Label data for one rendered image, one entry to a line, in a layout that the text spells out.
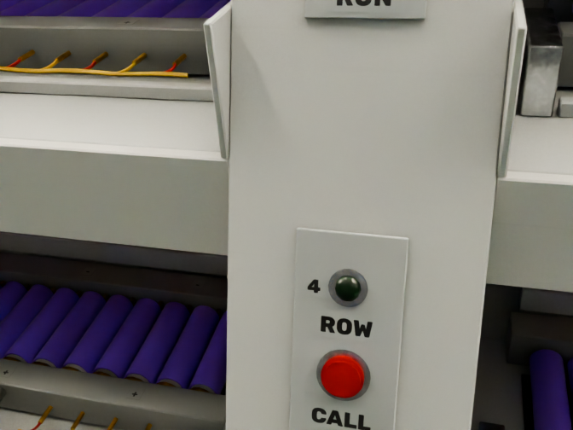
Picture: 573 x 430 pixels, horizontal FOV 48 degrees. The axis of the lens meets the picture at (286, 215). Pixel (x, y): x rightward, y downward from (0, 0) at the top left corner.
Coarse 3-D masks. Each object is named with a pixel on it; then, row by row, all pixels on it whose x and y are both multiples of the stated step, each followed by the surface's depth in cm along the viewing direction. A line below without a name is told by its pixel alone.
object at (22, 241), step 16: (0, 240) 47; (16, 240) 46; (32, 240) 46; (48, 240) 46; (64, 240) 45; (80, 240) 45; (64, 256) 46; (80, 256) 46; (96, 256) 45; (112, 256) 45; (128, 256) 44; (144, 256) 44; (160, 256) 44; (176, 256) 43; (192, 256) 43; (208, 256) 43; (224, 256) 42; (208, 272) 43; (224, 272) 43; (0, 416) 37; (16, 416) 37; (32, 416) 37; (48, 416) 37
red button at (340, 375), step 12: (336, 360) 23; (348, 360) 23; (324, 372) 24; (336, 372) 23; (348, 372) 23; (360, 372) 23; (324, 384) 24; (336, 384) 24; (348, 384) 23; (360, 384) 23; (336, 396) 24; (348, 396) 24
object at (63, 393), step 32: (0, 384) 36; (32, 384) 36; (64, 384) 36; (96, 384) 36; (128, 384) 36; (64, 416) 36; (96, 416) 36; (128, 416) 35; (160, 416) 34; (192, 416) 34; (224, 416) 33
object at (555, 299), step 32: (512, 320) 38; (544, 320) 38; (480, 352) 39; (512, 352) 38; (544, 352) 36; (480, 384) 37; (512, 384) 37; (544, 384) 34; (480, 416) 35; (512, 416) 35; (544, 416) 33
